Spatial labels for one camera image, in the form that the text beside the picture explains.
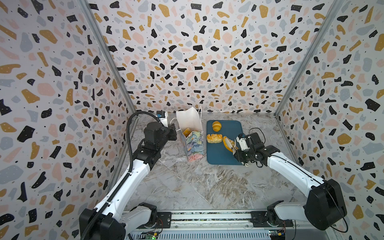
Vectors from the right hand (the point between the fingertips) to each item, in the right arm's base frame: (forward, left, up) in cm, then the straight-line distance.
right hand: (234, 152), depth 85 cm
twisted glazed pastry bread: (+15, +10, -9) cm, 21 cm away
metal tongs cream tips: (+2, 0, -1) cm, 2 cm away
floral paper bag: (+20, +27, +3) cm, 34 cm away
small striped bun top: (+27, +8, -9) cm, 30 cm away
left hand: (+6, +32, +19) cm, 38 cm away
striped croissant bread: (+8, 0, -3) cm, 8 cm away
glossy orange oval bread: (+14, +28, 0) cm, 32 cm away
